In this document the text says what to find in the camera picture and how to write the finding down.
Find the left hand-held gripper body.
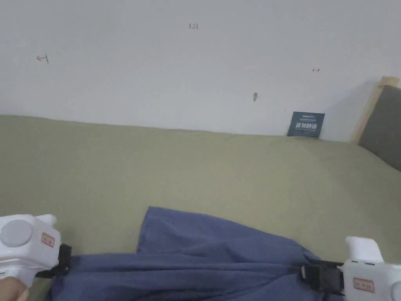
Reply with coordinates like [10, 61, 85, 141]
[0, 214, 72, 288]

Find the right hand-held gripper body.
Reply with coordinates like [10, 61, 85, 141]
[308, 236, 401, 301]

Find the dark blue shirt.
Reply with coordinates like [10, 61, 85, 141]
[50, 206, 346, 301]

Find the person's left hand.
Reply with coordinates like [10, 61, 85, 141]
[0, 276, 31, 301]

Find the dark blue printed card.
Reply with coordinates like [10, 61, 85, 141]
[286, 111, 326, 139]

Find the bed with pale green sheet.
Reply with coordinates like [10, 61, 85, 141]
[0, 114, 401, 301]

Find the grey padded headboard wooden frame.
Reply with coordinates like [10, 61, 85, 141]
[350, 76, 401, 173]

